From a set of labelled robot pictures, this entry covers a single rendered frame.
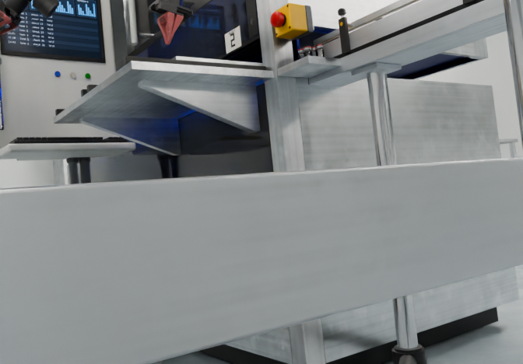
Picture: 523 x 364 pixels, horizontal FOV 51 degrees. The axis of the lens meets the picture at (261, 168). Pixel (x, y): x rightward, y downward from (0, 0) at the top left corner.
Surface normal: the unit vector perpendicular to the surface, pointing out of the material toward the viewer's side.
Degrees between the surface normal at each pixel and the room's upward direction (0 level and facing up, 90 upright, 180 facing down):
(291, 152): 90
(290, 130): 90
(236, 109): 90
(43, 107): 90
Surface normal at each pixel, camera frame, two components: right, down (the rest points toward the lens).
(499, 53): -0.82, 0.04
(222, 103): 0.57, -0.11
